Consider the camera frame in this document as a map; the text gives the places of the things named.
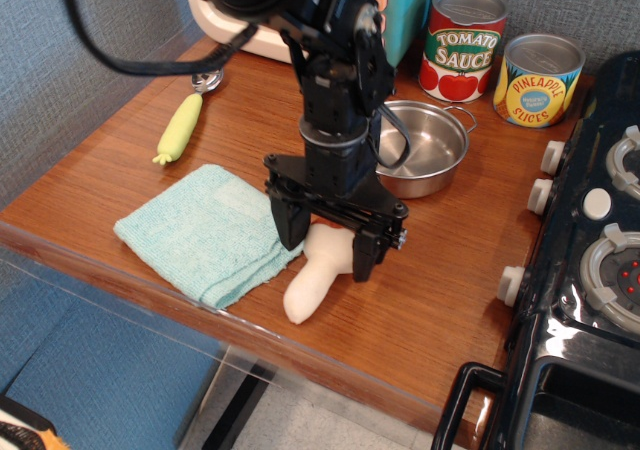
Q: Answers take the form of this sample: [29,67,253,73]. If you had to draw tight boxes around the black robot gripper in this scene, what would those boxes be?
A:
[264,134,408,283]

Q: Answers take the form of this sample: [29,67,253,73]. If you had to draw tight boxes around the white brown plush mushroom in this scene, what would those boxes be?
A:
[283,223,355,325]

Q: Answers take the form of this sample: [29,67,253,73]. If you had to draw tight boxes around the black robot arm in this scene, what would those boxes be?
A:
[206,0,408,282]

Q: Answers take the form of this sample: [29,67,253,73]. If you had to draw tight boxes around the light blue folded rag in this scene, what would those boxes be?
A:
[114,164,302,310]

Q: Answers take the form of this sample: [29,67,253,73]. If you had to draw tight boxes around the small steel pot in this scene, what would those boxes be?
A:
[377,100,477,199]

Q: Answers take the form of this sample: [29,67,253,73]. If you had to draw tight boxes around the tomato sauce can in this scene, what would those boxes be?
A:
[419,0,507,103]

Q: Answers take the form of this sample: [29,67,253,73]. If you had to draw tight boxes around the toy teal microwave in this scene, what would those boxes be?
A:
[188,0,430,66]

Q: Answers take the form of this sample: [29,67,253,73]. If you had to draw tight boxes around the pineapple slices can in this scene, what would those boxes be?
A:
[493,33,586,129]

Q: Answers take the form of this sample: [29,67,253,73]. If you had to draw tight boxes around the black toy stove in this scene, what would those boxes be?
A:
[432,51,639,449]

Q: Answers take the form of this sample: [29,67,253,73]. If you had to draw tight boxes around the orange fuzzy object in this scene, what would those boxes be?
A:
[0,422,69,450]

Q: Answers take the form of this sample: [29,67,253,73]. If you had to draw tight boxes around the green handled metal spoon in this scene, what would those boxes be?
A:
[152,69,224,166]

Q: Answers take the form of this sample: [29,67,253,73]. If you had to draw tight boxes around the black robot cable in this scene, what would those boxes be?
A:
[60,0,259,77]

